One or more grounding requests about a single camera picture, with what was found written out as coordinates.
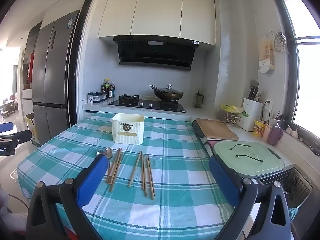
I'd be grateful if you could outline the cardboard box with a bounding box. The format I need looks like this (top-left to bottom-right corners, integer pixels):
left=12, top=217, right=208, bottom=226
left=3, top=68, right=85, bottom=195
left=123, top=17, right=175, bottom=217
left=25, top=113, right=41, bottom=147

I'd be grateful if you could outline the teal towel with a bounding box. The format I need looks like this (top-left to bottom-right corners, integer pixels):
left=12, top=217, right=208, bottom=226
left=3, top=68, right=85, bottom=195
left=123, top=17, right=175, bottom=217
left=289, top=207, right=300, bottom=222

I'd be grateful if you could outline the black range hood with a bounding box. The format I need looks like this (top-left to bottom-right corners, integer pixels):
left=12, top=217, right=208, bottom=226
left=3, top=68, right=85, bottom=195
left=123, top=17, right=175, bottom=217
left=113, top=36, right=200, bottom=72

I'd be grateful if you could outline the pink cloth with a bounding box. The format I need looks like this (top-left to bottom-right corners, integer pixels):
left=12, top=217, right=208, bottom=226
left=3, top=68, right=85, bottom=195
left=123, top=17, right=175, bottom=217
left=204, top=140, right=220, bottom=155

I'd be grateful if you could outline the glass wok lid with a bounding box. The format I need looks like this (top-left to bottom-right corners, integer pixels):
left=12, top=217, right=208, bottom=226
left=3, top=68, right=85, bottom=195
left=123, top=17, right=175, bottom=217
left=155, top=84, right=184, bottom=94

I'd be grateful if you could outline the cream ribbed utensil holder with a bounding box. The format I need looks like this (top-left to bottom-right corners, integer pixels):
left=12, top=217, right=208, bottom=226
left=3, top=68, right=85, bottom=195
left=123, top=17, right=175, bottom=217
left=112, top=113, right=145, bottom=145

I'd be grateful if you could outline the dark wok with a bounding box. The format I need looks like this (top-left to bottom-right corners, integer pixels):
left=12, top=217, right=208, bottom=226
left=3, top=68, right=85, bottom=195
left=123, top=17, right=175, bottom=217
left=149, top=84, right=185, bottom=102

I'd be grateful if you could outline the teal plaid tablecloth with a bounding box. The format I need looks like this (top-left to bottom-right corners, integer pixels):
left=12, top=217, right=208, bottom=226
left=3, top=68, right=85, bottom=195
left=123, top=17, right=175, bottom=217
left=17, top=112, right=244, bottom=240

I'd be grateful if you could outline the white knife block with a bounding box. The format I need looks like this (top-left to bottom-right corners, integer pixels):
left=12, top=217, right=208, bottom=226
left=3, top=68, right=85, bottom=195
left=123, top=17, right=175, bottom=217
left=242, top=98, right=264, bottom=132

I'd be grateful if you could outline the dark door frame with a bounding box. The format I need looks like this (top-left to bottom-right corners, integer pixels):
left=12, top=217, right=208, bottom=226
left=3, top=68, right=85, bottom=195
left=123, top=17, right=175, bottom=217
left=66, top=0, right=98, bottom=128

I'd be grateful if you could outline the light green plastic lid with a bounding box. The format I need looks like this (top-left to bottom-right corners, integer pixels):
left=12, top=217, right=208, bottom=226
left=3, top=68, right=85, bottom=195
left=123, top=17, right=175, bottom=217
left=214, top=141, right=285, bottom=178

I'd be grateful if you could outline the wooden cutting board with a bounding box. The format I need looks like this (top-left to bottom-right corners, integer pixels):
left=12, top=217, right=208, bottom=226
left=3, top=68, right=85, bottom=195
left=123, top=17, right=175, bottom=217
left=196, top=118, right=239, bottom=141

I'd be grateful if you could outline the dark glass jug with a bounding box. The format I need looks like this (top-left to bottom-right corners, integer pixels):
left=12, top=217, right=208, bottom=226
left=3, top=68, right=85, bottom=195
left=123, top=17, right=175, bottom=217
left=194, top=91, right=204, bottom=109

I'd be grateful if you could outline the distant wooden table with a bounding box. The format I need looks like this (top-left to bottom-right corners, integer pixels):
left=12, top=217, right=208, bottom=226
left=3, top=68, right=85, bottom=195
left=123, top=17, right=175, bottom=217
left=0, top=99, right=17, bottom=119

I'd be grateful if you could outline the purple soap dispenser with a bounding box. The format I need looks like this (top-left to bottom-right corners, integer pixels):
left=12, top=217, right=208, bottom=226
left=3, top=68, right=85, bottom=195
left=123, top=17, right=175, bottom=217
left=268, top=119, right=284, bottom=146

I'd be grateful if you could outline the metal spoon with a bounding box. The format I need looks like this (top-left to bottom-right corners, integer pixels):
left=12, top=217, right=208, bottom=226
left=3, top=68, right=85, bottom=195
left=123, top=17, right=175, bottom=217
left=96, top=147, right=113, bottom=159

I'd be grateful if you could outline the yellow cup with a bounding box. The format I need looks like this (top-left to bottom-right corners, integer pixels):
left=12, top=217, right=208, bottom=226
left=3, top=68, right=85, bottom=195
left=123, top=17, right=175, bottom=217
left=254, top=120, right=267, bottom=138

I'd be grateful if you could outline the metal steamer rack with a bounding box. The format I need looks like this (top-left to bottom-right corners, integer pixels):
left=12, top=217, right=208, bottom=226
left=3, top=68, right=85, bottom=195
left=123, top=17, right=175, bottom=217
left=270, top=31, right=289, bottom=55

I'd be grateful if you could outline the grey refrigerator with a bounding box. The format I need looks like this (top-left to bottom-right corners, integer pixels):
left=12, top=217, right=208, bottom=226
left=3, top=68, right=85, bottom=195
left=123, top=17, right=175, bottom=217
left=31, top=10, right=80, bottom=147

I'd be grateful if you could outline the wire basket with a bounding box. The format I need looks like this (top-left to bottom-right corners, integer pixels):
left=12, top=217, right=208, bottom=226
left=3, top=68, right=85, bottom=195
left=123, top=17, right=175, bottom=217
left=216, top=105, right=244, bottom=128

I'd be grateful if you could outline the yellow printed wall hanging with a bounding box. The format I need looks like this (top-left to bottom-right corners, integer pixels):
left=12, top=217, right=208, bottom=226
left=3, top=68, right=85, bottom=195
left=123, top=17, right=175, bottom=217
left=258, top=39, right=275, bottom=74

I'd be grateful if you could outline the black cable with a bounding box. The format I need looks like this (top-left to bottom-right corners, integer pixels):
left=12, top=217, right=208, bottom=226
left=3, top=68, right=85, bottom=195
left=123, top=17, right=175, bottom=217
left=6, top=194, right=30, bottom=212

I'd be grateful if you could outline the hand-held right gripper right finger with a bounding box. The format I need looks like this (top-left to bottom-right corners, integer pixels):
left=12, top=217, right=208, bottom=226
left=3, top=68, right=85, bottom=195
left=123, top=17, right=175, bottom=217
left=209, top=155, right=293, bottom=240

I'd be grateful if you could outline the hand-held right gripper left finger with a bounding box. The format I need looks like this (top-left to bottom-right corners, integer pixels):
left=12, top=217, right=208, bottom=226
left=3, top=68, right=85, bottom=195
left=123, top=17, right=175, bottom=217
left=26, top=152, right=110, bottom=240

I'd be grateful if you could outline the cream wall cabinet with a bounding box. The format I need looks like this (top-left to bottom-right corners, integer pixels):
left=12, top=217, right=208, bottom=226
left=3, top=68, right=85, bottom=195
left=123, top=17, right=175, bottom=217
left=98, top=0, right=216, bottom=46

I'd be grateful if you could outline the red hanging ornament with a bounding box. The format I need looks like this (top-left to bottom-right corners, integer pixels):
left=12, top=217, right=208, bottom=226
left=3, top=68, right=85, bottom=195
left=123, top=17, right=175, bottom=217
left=27, top=52, right=35, bottom=83

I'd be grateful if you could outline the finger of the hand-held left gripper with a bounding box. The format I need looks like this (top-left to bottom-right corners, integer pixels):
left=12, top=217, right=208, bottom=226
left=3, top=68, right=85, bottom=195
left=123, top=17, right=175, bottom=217
left=0, top=129, right=32, bottom=146
left=0, top=122, right=15, bottom=134

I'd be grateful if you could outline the black gas cooktop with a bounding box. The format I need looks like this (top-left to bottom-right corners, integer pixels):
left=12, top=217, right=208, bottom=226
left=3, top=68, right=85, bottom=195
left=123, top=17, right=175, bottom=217
left=108, top=94, right=187, bottom=113

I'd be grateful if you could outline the person's left forearm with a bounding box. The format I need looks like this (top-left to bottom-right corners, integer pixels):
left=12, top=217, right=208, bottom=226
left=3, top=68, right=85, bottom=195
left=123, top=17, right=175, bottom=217
left=0, top=186, right=28, bottom=230

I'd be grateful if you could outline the dark window frame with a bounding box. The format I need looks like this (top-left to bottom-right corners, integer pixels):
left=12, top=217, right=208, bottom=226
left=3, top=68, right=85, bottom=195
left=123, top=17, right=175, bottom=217
left=266, top=0, right=320, bottom=155

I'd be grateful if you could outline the yellow plastic bag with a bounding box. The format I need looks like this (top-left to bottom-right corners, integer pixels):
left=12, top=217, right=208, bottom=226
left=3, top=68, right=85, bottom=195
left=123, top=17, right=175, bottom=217
left=220, top=104, right=244, bottom=114

